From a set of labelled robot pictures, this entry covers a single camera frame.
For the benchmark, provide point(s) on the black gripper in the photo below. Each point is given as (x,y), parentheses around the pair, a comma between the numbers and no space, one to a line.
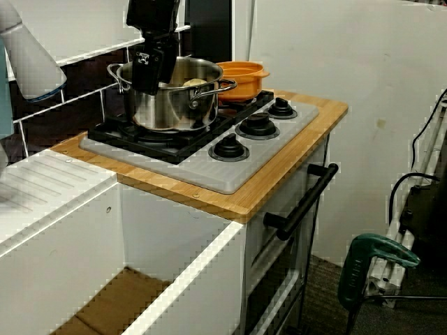
(160,42)

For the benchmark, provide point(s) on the yellow toy corn cob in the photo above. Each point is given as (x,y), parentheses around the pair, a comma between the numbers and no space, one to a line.
(194,82)

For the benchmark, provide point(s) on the stainless steel pot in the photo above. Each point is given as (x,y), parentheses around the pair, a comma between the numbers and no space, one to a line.
(167,108)

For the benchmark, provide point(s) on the orange plastic pot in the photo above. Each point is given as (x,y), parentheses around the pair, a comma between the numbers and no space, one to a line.
(241,87)

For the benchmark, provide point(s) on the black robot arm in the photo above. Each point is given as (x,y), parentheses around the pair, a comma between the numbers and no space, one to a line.
(153,14)

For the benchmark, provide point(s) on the dark side panel board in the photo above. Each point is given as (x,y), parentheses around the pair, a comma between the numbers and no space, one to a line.
(209,35)

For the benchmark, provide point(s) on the black burner grate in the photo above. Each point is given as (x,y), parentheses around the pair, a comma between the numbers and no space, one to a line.
(139,148)
(263,97)

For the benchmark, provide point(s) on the black stove knob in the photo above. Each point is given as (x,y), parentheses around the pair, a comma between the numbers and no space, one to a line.
(281,106)
(228,148)
(257,125)

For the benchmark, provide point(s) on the grey stove top plate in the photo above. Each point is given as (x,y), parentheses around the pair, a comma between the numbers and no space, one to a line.
(216,174)

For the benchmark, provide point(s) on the teal plastic bin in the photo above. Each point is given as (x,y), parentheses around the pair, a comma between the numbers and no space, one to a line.
(4,104)

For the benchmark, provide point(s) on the wooden stove countertop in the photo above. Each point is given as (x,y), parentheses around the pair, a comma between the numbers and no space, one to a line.
(279,181)

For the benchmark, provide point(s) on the white toy oven cabinet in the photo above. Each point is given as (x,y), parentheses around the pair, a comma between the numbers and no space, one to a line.
(256,251)

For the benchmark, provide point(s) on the green clamp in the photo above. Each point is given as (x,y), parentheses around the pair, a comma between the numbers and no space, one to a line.
(352,279)

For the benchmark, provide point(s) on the black device box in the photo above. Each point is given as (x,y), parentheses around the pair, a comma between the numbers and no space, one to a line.
(429,216)

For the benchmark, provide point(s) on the aluminium frame rail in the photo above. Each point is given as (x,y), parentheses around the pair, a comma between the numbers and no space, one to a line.
(427,153)

